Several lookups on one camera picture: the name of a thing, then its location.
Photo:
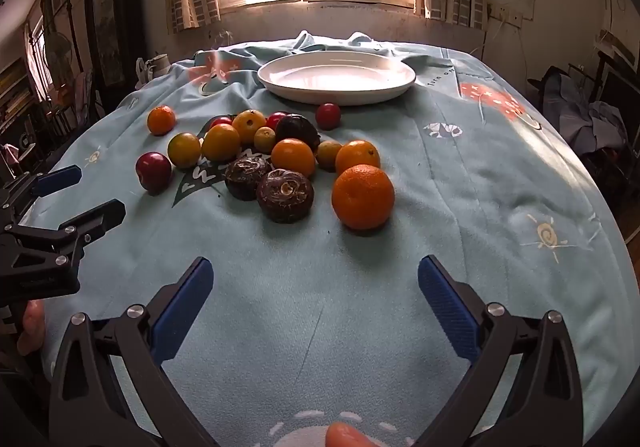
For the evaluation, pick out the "small red tomato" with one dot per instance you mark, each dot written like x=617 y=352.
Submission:
x=328 y=115

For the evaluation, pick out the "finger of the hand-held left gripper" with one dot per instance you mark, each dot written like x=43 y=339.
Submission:
x=60 y=178
x=102 y=214

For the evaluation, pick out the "large orange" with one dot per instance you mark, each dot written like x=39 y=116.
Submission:
x=363 y=197

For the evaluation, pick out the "red cherry tomato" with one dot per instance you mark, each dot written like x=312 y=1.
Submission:
x=276 y=119

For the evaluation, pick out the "wall outlet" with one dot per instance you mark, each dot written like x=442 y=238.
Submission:
x=505 y=13

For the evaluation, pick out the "person's right hand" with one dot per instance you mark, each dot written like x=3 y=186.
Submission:
x=346 y=437

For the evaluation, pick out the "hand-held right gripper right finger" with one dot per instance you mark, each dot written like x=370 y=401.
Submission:
x=447 y=307

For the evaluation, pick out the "white kettle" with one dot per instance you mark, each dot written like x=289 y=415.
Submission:
x=152 y=69

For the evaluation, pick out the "red plum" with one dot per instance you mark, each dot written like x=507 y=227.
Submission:
x=153 y=171
x=220 y=121

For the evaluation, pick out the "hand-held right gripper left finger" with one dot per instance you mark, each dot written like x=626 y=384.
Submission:
x=182 y=307

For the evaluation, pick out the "person's left hand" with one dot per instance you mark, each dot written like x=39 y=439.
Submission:
x=31 y=327

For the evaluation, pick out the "dark framed picture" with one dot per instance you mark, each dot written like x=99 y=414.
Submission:
x=107 y=27

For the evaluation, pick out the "standing fan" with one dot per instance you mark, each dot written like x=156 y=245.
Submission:
x=59 y=54

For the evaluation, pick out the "small orange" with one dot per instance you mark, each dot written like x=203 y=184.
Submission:
x=161 y=120

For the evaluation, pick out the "greenish orange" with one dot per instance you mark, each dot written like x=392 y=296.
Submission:
x=184 y=149

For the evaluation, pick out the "yellow loquat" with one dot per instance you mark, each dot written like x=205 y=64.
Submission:
x=249 y=125

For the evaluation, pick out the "dark wrinkled passion fruit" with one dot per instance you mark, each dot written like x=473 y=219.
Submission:
x=247 y=177
x=285 y=194
x=297 y=131

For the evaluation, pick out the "bookshelf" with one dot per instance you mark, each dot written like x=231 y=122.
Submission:
x=17 y=92

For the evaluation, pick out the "pile of clothes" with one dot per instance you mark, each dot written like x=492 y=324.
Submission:
x=585 y=117

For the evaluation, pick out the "light blue printed blanket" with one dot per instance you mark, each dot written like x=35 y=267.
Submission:
x=450 y=202

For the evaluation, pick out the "yellow orange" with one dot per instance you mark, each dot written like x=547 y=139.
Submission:
x=220 y=142

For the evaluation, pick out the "white oval plate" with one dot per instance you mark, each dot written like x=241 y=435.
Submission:
x=335 y=77

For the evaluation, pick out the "brown longan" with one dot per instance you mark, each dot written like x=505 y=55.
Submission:
x=264 y=139
x=328 y=154

